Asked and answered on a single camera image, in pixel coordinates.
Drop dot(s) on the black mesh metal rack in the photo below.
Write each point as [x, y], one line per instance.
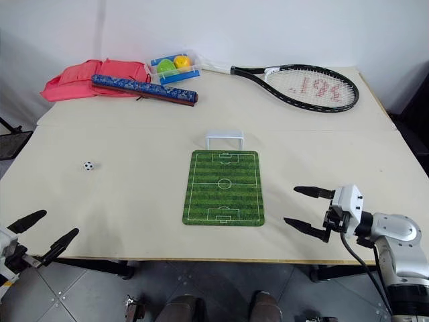
[11, 144]

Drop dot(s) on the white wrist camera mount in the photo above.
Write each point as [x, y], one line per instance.
[348, 198]
[6, 243]

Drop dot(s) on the dark brown rounded shape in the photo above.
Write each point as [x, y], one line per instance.
[265, 307]
[182, 309]

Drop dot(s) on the blue patterned rolled scroll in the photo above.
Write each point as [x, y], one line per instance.
[144, 89]

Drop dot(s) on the red folded cloth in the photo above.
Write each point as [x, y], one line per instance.
[77, 80]

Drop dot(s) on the miniature soccer ball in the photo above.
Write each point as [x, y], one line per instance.
[88, 166]

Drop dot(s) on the yellow plastic toy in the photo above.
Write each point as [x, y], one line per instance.
[182, 62]

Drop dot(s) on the clear box with balls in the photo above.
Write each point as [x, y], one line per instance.
[181, 78]

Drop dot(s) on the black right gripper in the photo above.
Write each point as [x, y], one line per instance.
[335, 219]

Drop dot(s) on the white miniature goal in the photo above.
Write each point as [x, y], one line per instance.
[224, 135]

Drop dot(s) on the green soccer field mat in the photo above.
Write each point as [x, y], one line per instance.
[224, 198]

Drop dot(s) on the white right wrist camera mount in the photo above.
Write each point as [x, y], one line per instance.
[348, 198]

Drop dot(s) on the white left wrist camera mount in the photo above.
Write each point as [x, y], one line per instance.
[6, 243]

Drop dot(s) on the black table leg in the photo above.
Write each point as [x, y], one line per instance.
[100, 265]
[338, 270]

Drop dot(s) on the black tennis racket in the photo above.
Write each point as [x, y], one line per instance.
[248, 72]

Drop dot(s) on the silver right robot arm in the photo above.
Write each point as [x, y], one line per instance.
[399, 231]

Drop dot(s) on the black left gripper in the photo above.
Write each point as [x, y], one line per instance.
[19, 255]

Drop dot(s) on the dark furniture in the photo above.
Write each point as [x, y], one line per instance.
[415, 110]

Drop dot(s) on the clear plastic storage box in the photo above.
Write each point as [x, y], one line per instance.
[155, 71]

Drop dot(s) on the green plastic toy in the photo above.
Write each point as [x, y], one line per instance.
[166, 67]

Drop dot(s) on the metal bracket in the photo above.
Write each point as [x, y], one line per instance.
[316, 318]
[133, 308]

